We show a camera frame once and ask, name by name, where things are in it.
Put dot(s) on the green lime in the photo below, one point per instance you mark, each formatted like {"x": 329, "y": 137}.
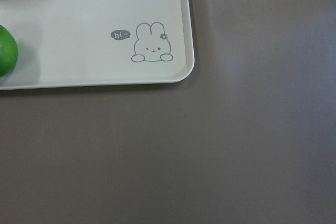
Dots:
{"x": 9, "y": 51}

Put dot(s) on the cream rabbit tray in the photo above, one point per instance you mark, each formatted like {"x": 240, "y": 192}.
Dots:
{"x": 70, "y": 43}

